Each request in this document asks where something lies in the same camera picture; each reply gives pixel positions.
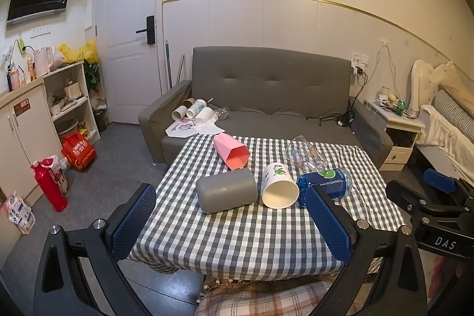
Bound clear plastic bottle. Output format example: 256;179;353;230
212;106;232;121

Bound white door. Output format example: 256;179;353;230
95;0;164;126

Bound white nightstand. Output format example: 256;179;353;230
364;98;425;173

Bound clear glass cup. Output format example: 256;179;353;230
286;135;329;173

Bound black trash bin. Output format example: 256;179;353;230
92;109;108;134

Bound person's right hand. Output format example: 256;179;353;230
427;256;469;302

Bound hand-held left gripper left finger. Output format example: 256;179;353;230
33;184;202;316

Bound grey plastic cup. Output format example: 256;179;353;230
196;168;259;216

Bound black door lock handle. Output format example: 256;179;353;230
135;15;156;45

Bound metal basin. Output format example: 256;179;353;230
55;118;79;137

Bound red fire extinguisher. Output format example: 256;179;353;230
30;160;69;213

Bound yellow plastic bag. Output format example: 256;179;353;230
57;39;99;65

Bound white plastic bag red print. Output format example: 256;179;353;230
44;155;70;195

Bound red shopping bag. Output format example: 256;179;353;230
61;132;97;172

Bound white counter cabinet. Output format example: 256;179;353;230
0;78;64;207

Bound green leafy plant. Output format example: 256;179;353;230
83;59;103;92

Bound white electric kettle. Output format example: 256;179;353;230
33;46;53;78

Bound black cable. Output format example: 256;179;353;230
307;71;369;128

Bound white blanket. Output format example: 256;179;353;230
414;104;474;170

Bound white paper cup blue print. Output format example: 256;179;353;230
186;99;207;119

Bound checkered tablecloth table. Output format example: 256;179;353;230
128;134;408;276

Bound white wall outlet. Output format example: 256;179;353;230
350;51;371;67

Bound grey sofa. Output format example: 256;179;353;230
138;46;394;169

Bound striped pillow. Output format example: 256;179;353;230
432;89;474;151

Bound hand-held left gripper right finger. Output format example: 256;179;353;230
305;186;432;316

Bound pink hexagonal cup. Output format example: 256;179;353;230
214;133;250;171

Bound green mop handle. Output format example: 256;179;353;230
164;40;173;89

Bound cream bed headboard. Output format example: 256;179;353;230
409;59;474;117

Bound white printed packet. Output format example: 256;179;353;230
0;191;36;236

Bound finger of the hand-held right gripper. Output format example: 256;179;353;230
385;180;468;225
423;168;474;199

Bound blue water bottle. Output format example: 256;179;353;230
296;168;353;208

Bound white open shelf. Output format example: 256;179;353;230
43;61;101;151

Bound white paper cup green print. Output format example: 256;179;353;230
261;162;300;209

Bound white cable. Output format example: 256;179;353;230
366;41;400;102

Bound white printed paper sheets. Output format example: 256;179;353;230
165;118;223;139

